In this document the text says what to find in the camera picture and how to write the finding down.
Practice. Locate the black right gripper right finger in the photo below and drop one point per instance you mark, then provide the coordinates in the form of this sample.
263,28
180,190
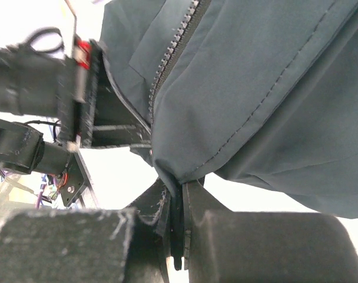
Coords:
226,246

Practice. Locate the dark green grey jacket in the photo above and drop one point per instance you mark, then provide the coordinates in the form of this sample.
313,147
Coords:
258,92

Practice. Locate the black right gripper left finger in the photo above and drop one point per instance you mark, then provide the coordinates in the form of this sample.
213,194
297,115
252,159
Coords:
126,245

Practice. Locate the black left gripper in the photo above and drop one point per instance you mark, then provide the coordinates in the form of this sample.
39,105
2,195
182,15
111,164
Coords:
86,83

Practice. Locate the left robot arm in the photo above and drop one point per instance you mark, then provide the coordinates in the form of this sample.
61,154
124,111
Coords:
29,81

